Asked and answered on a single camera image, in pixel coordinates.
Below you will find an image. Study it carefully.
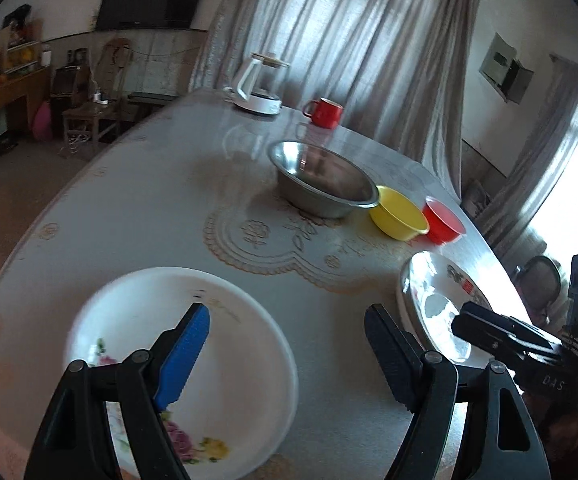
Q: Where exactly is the white floral plate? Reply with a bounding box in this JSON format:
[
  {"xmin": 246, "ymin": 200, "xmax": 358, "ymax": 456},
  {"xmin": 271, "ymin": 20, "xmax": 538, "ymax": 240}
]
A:
[{"xmin": 63, "ymin": 266, "xmax": 298, "ymax": 479}]

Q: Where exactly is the red plastic bowl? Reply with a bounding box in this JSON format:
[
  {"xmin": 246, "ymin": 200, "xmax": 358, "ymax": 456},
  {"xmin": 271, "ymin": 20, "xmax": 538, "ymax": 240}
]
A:
[{"xmin": 422, "ymin": 196, "xmax": 466, "ymax": 245}]

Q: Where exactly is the yellow plastic bowl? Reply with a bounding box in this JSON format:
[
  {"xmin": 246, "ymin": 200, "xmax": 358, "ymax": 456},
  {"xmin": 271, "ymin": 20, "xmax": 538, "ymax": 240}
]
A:
[{"xmin": 369, "ymin": 185, "xmax": 430, "ymax": 242}]

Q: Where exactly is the round wicker chair back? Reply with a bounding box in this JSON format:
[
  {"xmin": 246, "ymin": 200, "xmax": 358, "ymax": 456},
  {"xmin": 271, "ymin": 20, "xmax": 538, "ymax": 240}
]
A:
[{"xmin": 511, "ymin": 255, "xmax": 566, "ymax": 328}]

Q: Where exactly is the white plate red pattern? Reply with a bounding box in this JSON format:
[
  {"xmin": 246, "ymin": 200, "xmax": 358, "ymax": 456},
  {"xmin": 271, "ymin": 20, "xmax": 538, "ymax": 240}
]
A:
[{"xmin": 400, "ymin": 252, "xmax": 492, "ymax": 368}]

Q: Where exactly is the grey side curtain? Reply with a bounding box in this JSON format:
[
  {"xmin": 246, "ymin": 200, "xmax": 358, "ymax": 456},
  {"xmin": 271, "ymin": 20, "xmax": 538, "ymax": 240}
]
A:
[{"xmin": 475, "ymin": 54, "xmax": 578, "ymax": 266}]

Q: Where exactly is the large steel bowl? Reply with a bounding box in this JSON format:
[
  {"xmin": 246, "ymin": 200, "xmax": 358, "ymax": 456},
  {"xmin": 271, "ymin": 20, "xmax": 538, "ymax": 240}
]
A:
[{"xmin": 267, "ymin": 140, "xmax": 379, "ymax": 219}]

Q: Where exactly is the pink ball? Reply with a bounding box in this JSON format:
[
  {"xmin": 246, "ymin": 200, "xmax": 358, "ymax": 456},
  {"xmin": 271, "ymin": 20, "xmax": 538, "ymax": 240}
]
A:
[{"xmin": 32, "ymin": 101, "xmax": 52, "ymax": 142}]

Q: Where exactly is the wooden chair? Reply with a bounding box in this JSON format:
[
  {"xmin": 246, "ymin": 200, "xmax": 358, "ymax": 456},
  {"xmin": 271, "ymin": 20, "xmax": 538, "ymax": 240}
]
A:
[{"xmin": 62, "ymin": 37, "xmax": 132, "ymax": 153}]

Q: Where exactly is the white glass electric kettle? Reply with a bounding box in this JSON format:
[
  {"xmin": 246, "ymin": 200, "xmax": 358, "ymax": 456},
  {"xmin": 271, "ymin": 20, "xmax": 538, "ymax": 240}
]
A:
[{"xmin": 225, "ymin": 53, "xmax": 290, "ymax": 116}]

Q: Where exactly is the red mug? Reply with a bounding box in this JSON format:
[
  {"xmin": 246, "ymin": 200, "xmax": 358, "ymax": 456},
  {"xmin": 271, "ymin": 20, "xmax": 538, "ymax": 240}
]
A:
[{"xmin": 302, "ymin": 98, "xmax": 344, "ymax": 129}]

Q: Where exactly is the grey sheer curtain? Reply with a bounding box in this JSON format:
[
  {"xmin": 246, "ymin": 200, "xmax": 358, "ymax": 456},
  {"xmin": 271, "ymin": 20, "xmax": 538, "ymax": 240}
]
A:
[{"xmin": 189, "ymin": 0, "xmax": 480, "ymax": 195}]

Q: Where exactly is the wall electrical box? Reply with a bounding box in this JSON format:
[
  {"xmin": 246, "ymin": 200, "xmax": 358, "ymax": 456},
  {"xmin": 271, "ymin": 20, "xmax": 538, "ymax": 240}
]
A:
[{"xmin": 480, "ymin": 34, "xmax": 534, "ymax": 104}]

